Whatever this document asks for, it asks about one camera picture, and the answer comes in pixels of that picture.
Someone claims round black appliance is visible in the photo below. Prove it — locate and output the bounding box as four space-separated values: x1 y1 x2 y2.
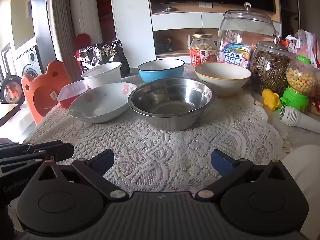
0 75 25 105

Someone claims black snack bag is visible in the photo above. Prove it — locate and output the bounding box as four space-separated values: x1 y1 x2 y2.
79 40 130 78

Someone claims plastic bag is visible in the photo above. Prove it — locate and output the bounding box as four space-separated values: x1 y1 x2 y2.
295 29 320 68

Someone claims red plastic chair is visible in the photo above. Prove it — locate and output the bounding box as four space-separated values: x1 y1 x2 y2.
75 34 90 50

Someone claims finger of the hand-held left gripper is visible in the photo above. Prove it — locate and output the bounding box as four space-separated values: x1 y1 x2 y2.
0 155 54 167
0 141 75 162

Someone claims white wooden tv cabinet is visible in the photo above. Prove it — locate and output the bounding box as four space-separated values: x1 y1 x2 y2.
111 0 282 62

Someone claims white tower air conditioner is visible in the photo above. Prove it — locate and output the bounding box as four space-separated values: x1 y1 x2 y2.
69 0 103 42

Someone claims clear jar of sunflower seeds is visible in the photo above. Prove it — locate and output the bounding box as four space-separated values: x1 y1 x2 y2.
251 31 296 93

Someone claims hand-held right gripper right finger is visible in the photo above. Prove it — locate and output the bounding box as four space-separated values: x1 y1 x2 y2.
196 149 295 202

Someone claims blue enamel bowl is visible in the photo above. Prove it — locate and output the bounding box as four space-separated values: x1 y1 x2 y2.
137 59 185 83

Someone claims white lace tablecloth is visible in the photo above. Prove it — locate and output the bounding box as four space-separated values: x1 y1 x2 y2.
25 64 287 195

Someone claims toy truck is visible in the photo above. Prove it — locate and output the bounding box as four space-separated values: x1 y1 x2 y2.
160 39 174 53

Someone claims white deep bowl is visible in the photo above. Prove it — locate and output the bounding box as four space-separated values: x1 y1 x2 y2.
81 62 122 89

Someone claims glass jar of nuts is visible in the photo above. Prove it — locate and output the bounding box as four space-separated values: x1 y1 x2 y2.
190 34 217 67

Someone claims red container with clear lid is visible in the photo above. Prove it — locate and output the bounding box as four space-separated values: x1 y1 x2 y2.
57 80 89 109

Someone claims white yellow-rimmed bowl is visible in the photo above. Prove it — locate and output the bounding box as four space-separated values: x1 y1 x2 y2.
194 62 252 98

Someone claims stainless steel bowl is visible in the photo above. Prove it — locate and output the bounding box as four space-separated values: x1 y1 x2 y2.
128 78 216 131

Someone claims white microphone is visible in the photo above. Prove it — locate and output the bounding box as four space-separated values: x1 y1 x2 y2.
279 105 320 132

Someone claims yellow duck toy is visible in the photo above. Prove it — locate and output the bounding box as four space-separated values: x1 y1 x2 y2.
262 89 281 111

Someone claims large clear lidded jar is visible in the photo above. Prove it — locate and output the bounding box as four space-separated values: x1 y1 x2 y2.
218 2 277 63

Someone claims green candy dispenser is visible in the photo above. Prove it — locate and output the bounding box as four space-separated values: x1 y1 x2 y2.
280 55 317 112

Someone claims pink marshmallow packet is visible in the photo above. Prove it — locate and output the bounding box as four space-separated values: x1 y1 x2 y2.
217 41 251 69

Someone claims orange plastic chair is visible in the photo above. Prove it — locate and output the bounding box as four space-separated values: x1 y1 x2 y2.
21 60 72 125

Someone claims white floral plate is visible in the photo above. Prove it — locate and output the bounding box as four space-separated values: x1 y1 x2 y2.
69 82 137 123

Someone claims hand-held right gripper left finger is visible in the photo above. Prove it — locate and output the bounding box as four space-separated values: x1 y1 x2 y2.
30 149 129 202

